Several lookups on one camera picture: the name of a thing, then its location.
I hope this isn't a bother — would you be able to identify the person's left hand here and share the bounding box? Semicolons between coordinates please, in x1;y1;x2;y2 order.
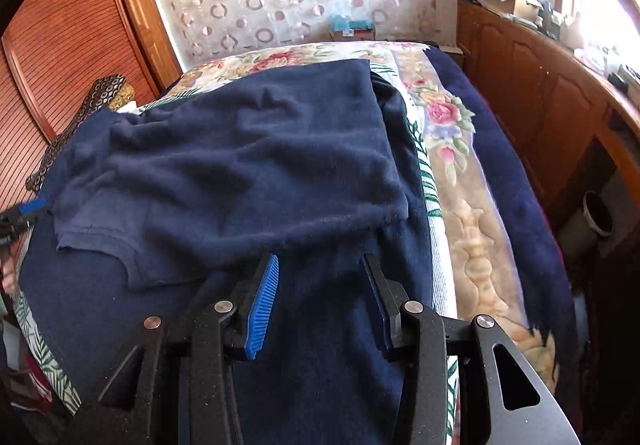
0;259;19;297

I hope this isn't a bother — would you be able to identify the wooden slatted wardrobe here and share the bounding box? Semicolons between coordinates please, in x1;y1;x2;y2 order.
0;0;184;246

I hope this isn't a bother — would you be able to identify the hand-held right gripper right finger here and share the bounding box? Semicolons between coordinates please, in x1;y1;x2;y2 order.
362;252;583;445

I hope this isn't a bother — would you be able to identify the round waste bin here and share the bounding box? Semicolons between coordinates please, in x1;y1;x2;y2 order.
556;190;615;257

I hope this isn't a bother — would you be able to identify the navy printed t-shirt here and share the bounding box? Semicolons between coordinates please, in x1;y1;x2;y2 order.
50;58;412;289

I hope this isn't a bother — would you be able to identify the dark circle-pattern pillow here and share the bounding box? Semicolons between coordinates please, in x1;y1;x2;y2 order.
25;75;127;194

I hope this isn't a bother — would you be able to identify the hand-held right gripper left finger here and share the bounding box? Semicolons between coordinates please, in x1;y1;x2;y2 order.
60;252;281;445

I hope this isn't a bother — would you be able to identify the small cardboard box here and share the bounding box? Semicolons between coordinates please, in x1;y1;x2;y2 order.
327;15;376;42

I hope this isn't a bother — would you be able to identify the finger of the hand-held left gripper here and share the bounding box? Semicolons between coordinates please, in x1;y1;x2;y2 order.
9;198;49;227

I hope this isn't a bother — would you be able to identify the long wooden cabinet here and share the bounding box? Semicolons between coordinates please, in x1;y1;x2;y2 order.
456;0;640;257

